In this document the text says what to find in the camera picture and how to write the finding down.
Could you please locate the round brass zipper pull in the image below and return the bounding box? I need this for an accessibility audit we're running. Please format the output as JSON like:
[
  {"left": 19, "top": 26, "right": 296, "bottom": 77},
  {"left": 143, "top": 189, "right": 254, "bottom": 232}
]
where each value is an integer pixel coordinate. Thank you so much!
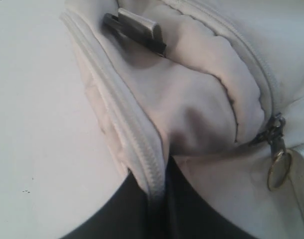
[{"left": 267, "top": 149, "right": 293, "bottom": 192}]

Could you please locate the beige duffel bag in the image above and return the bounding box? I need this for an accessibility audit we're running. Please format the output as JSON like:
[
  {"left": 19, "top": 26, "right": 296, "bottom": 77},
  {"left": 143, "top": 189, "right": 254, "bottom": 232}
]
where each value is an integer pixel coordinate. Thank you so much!
[{"left": 62, "top": 0, "right": 304, "bottom": 239}]

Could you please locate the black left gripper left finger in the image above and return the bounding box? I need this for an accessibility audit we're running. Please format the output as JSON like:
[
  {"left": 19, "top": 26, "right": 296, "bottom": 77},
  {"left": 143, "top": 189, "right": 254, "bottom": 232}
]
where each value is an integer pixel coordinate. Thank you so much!
[{"left": 59, "top": 170, "right": 152, "bottom": 239}]

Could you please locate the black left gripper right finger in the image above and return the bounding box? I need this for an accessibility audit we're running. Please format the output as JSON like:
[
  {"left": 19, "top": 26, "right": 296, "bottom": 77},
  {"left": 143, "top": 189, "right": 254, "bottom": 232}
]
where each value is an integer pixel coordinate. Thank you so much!
[{"left": 164, "top": 156, "right": 232, "bottom": 239}]

